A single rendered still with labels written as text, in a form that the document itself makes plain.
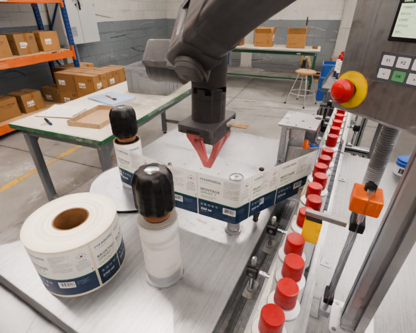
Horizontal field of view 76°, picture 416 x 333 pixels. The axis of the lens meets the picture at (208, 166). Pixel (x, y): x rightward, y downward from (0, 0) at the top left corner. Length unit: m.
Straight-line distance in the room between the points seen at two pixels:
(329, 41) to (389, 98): 7.52
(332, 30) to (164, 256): 7.63
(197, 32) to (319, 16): 7.66
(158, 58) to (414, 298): 0.80
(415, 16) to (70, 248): 0.67
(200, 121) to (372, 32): 0.28
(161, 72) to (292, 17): 7.59
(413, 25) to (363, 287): 0.45
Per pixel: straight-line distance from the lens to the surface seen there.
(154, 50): 0.44
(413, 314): 0.85
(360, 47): 0.50
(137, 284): 0.70
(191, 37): 0.32
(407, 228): 0.55
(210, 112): 0.43
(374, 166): 0.62
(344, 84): 0.48
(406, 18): 0.47
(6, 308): 0.86
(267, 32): 5.88
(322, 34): 7.96
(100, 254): 0.66
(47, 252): 0.64
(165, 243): 0.58
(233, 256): 0.74
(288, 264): 0.47
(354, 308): 0.69
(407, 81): 0.46
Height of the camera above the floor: 1.44
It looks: 31 degrees down
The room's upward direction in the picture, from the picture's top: straight up
